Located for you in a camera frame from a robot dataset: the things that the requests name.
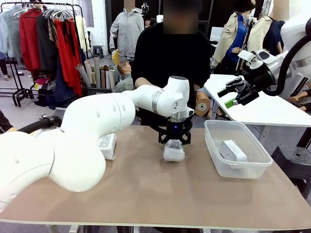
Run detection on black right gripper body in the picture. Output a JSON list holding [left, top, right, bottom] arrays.
[[242, 64, 276, 94]]

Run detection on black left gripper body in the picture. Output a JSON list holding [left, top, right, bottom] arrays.
[[166, 118, 189, 140]]

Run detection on bubble-wrapped white clock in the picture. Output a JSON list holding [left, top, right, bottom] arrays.
[[98, 133, 118, 161], [162, 139, 185, 163]]

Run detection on white rectangular power strip box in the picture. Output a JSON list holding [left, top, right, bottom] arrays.
[[220, 139, 248, 163]]

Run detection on person's right forearm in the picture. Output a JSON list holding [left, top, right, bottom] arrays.
[[134, 77, 156, 89]]

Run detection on white side table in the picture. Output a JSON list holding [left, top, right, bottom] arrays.
[[203, 73, 311, 128]]

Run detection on brown kraft paper spool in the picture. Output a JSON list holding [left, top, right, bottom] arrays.
[[194, 91, 211, 117]]

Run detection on black tripod stand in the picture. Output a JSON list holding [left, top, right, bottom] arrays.
[[235, 17, 256, 76]]

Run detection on mannequin cream jacket navy top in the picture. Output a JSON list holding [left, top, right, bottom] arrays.
[[244, 0, 285, 81]]

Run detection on mannequin beige coat blue shirt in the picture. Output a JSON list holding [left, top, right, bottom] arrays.
[[211, 0, 256, 75]]

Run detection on white computer monitor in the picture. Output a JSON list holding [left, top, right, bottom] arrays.
[[210, 26, 225, 42]]

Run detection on clear plastic container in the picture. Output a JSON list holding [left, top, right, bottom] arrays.
[[204, 119, 274, 180]]

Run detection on person in black shirt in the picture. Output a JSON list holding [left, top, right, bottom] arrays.
[[131, 0, 212, 127]]

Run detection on child mannequin green jacket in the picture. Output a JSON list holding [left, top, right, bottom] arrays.
[[112, 60, 136, 93]]

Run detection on white paper roll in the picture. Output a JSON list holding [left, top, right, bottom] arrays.
[[108, 69, 116, 89]]

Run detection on black plastic stool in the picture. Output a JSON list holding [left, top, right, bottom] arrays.
[[271, 145, 311, 195]]

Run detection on dark grey storage bin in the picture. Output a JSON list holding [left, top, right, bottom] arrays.
[[86, 86, 114, 97]]

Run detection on tall grey paper roll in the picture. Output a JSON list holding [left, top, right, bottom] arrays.
[[93, 57, 102, 88]]

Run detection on cream paper roll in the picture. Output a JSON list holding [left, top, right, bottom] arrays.
[[84, 59, 95, 87]]

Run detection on slanted grey paper roll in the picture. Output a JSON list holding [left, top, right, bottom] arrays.
[[75, 63, 92, 88]]

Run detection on small grey step stool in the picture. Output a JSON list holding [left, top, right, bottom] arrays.
[[92, 45, 104, 59]]

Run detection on navy hanging garment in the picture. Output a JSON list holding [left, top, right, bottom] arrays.
[[54, 58, 76, 101]]

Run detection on red dress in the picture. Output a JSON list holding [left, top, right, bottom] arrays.
[[53, 18, 83, 96]]

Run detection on cream hanging garment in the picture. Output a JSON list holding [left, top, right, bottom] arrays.
[[74, 15, 91, 53]]

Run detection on black hanging garment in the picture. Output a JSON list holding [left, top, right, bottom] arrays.
[[36, 14, 59, 73]]

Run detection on bystander arm black sleeve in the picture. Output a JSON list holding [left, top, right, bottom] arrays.
[[0, 109, 16, 133]]

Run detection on red coat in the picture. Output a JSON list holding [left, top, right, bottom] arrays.
[[19, 8, 43, 72]]

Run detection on pale blue jacket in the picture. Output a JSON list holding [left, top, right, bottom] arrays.
[[0, 5, 24, 59]]

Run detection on black metal clothes rack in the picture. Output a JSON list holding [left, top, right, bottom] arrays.
[[0, 1, 85, 110]]

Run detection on black right arm hose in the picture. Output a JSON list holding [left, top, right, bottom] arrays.
[[264, 36, 311, 97]]

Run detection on black arm hose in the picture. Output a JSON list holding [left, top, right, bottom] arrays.
[[264, 36, 311, 97], [17, 114, 194, 134]]

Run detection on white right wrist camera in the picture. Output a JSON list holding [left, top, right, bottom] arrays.
[[237, 50, 264, 70]]

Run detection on black left arm hose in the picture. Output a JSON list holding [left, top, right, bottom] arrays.
[[17, 114, 194, 134]]

